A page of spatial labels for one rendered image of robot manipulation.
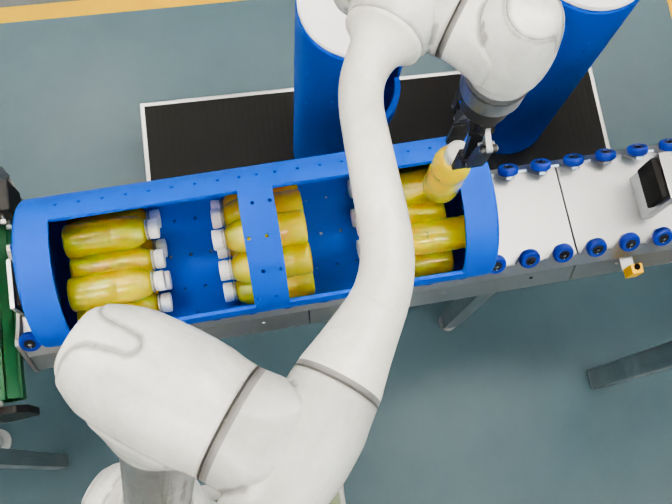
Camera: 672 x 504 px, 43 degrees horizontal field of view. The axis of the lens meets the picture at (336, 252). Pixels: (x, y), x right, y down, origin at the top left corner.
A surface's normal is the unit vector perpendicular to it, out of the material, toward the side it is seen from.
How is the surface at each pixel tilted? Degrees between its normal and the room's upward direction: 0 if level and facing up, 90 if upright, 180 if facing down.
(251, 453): 11
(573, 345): 0
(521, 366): 0
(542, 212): 0
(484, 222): 31
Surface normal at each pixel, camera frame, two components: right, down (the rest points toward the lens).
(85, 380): -0.41, 0.05
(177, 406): 0.00, -0.11
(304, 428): -0.06, -0.38
